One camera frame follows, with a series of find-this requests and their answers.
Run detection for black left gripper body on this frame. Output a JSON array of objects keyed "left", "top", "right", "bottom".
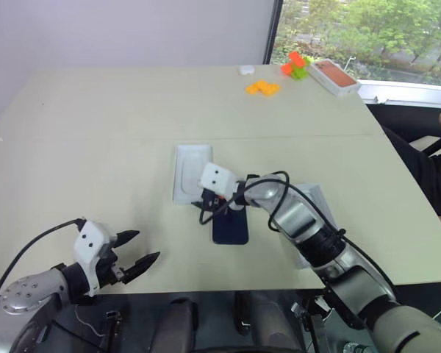
[{"left": 94, "top": 246, "right": 129, "bottom": 293}]

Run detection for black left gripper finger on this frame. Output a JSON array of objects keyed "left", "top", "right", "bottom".
[
  {"left": 114, "top": 229, "right": 141, "bottom": 255},
  {"left": 122, "top": 251, "right": 162, "bottom": 285}
]

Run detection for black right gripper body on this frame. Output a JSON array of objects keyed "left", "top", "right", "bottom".
[{"left": 191, "top": 186, "right": 231, "bottom": 214}]

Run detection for dark blue smartphone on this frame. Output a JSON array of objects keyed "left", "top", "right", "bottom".
[{"left": 211, "top": 206, "right": 250, "bottom": 246}]

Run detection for white phone box base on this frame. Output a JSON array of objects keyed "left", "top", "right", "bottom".
[
  {"left": 173, "top": 143, "right": 215, "bottom": 206},
  {"left": 293, "top": 182, "right": 338, "bottom": 271}
]

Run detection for phone box with orange print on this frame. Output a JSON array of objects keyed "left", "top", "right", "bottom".
[{"left": 309, "top": 58, "right": 362, "bottom": 99}]

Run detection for dark rounded grey shape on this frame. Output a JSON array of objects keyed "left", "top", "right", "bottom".
[
  {"left": 242, "top": 292, "right": 306, "bottom": 353},
  {"left": 157, "top": 296, "right": 201, "bottom": 353}
]

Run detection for orange and green blocks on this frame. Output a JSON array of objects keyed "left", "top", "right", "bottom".
[{"left": 292, "top": 55, "right": 313, "bottom": 81}]

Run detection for white window sill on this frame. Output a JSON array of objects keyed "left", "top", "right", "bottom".
[{"left": 355, "top": 78, "right": 441, "bottom": 110}]

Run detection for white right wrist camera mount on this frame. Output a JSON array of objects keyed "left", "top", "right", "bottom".
[{"left": 198, "top": 161, "right": 237, "bottom": 196}]

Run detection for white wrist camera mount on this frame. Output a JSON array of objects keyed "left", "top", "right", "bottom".
[
  {"left": 198, "top": 161, "right": 237, "bottom": 196},
  {"left": 72, "top": 219, "right": 118, "bottom": 298}
]

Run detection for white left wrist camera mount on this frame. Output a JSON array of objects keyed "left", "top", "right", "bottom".
[{"left": 72, "top": 219, "right": 118, "bottom": 298}]

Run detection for black metal bracket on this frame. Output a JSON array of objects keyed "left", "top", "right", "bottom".
[{"left": 103, "top": 310, "right": 123, "bottom": 353}]

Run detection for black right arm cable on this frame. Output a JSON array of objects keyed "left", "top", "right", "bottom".
[{"left": 199, "top": 170, "right": 398, "bottom": 306}]

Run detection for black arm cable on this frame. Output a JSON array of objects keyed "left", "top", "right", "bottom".
[
  {"left": 0, "top": 218, "right": 86, "bottom": 321},
  {"left": 199, "top": 170, "right": 398, "bottom": 306}
]

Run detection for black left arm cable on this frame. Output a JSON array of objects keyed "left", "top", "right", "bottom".
[{"left": 0, "top": 218, "right": 86, "bottom": 321}]

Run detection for silver metal frame bracket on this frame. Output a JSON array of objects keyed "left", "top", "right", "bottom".
[{"left": 291, "top": 297, "right": 337, "bottom": 353}]

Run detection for black window frame post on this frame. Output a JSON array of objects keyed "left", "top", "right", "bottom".
[{"left": 262, "top": 0, "right": 284, "bottom": 65}]

